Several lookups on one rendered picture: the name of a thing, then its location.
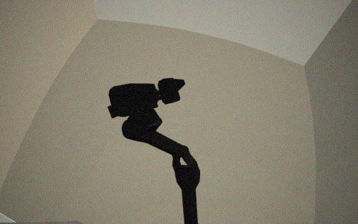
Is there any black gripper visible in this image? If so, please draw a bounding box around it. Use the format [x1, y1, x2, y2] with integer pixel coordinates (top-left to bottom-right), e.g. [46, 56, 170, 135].
[108, 78, 185, 117]

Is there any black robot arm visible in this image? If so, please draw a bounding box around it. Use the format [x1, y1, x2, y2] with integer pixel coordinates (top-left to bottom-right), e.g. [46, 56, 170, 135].
[120, 100, 200, 224]

